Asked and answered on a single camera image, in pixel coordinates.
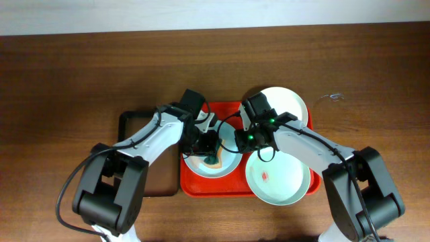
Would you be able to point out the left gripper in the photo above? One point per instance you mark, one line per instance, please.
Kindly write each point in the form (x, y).
(207, 148)

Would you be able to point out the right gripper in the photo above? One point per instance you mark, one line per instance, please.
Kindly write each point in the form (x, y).
(242, 142)

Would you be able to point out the green yellow sponge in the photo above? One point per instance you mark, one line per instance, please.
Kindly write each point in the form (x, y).
(216, 161)

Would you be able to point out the light blue plate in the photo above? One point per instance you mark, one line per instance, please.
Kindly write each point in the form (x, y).
(196, 163)

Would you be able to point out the pale green plate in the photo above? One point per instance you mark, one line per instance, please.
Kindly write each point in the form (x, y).
(277, 178)

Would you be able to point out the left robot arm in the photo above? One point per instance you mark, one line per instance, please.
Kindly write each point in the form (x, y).
(111, 189)

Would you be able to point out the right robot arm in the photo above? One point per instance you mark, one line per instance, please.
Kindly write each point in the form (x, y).
(361, 192)

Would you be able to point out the red plastic tray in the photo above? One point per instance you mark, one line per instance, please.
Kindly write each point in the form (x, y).
(234, 184)

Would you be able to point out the black rectangular tray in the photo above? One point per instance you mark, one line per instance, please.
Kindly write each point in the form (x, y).
(163, 175)

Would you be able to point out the white plate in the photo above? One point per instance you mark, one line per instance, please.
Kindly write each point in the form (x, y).
(283, 100)

